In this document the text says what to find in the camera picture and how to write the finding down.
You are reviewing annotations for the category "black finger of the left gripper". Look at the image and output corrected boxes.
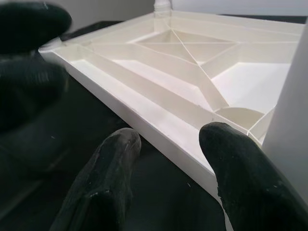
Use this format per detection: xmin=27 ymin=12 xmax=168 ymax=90
xmin=0 ymin=2 xmax=73 ymax=55
xmin=0 ymin=56 xmax=70 ymax=130

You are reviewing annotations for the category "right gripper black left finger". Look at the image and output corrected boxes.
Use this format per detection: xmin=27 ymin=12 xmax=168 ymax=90
xmin=49 ymin=127 xmax=141 ymax=231

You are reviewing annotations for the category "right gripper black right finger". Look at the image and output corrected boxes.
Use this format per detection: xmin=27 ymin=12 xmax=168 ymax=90
xmin=198 ymin=121 xmax=308 ymax=231

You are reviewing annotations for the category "white plastic table leg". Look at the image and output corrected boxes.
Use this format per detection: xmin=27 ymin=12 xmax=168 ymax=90
xmin=153 ymin=0 xmax=173 ymax=15
xmin=261 ymin=16 xmax=308 ymax=188

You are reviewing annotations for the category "white plastic table top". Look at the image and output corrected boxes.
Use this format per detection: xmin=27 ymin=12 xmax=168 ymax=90
xmin=38 ymin=8 xmax=306 ymax=217

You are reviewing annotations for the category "black table cloth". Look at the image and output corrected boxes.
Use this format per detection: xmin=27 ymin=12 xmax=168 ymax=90
xmin=0 ymin=14 xmax=308 ymax=231

